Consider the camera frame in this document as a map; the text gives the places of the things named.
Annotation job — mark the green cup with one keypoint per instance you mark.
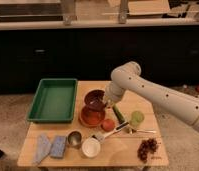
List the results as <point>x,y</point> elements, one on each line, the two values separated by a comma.
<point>137,117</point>

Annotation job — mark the white handled brush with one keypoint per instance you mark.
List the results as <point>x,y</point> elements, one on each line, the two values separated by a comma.
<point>102,136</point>

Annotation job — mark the green cucumber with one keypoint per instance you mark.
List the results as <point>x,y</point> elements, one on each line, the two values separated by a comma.
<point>118,114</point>

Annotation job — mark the bunch of dark grapes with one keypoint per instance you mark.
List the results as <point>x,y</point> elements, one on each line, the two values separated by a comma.
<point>146,147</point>

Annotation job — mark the small metal cup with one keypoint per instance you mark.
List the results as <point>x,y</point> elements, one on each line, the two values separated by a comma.
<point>74,139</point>

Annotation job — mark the grey blue cloth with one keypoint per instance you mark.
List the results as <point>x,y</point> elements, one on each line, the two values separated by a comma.
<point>43,148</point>

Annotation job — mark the orange fruit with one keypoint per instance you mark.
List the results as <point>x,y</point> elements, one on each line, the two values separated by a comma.
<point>108,125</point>

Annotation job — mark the wooden table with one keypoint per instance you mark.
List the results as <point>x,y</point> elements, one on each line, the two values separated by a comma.
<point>118,150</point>

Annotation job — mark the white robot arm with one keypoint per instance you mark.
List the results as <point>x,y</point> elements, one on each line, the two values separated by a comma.
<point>127,77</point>

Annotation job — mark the metal spoon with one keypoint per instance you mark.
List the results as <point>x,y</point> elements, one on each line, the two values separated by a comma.
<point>141,131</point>

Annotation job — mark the orange bowl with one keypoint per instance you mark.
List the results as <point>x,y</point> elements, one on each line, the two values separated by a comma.
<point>91,118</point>

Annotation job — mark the blue sponge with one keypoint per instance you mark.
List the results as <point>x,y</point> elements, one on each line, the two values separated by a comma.
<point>58,147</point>

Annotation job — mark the yellow banana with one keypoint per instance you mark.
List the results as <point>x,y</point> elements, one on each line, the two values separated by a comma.
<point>97,89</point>

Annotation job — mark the dark purple bowl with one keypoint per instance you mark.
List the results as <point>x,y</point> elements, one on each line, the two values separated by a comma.
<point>94,100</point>

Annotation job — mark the green plastic tray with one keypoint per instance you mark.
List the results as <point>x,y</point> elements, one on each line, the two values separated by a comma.
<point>54,101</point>

